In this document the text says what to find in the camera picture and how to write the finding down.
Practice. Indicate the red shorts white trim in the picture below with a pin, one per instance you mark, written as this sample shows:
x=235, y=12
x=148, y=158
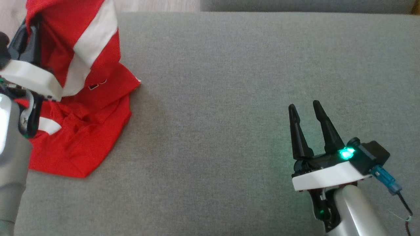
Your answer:
x=65, y=29

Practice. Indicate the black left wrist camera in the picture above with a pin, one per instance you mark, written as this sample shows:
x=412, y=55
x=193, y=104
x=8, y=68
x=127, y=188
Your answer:
x=4, y=49

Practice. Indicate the grey sofa seat cushion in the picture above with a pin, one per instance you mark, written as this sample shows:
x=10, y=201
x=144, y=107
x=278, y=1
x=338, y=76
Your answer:
x=213, y=98

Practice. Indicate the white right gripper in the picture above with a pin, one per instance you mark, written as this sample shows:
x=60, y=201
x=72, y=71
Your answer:
x=328, y=175

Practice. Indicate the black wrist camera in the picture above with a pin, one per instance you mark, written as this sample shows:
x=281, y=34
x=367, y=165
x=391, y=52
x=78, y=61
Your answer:
x=372, y=155
x=4, y=49

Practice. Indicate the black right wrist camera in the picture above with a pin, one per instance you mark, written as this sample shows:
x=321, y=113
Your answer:
x=372, y=155

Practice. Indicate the red basketball jersey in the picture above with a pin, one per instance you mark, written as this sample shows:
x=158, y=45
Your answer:
x=82, y=141

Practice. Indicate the grey sofa back cushion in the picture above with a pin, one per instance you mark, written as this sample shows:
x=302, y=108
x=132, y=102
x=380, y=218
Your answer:
x=295, y=5

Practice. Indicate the yellow fabric cushion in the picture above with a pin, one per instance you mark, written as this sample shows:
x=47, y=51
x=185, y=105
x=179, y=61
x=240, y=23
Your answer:
x=416, y=6

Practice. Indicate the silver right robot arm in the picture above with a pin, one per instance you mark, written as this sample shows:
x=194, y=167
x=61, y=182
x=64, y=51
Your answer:
x=357, y=213

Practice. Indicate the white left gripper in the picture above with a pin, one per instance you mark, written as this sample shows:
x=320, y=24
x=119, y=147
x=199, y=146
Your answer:
x=29, y=77

